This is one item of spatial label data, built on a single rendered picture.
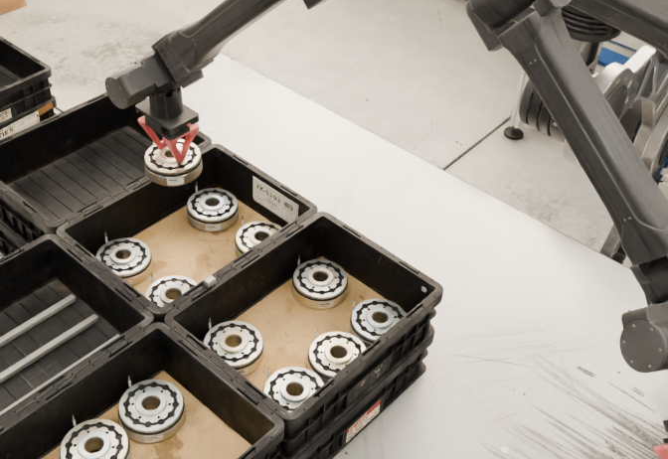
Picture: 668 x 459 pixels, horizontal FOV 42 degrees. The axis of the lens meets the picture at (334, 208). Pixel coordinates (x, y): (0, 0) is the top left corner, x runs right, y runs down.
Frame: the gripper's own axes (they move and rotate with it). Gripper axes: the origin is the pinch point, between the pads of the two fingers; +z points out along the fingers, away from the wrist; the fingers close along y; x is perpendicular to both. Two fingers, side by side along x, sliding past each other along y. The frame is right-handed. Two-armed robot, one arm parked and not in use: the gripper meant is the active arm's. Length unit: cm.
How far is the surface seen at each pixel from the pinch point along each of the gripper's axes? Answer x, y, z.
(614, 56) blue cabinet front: 193, -2, 61
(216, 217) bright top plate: 7.1, 2.4, 18.8
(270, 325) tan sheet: -2.8, 28.5, 22.3
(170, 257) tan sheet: -4.9, 2.6, 21.7
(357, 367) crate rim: -5, 51, 13
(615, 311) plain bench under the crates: 60, 67, 38
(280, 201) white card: 16.9, 10.9, 15.3
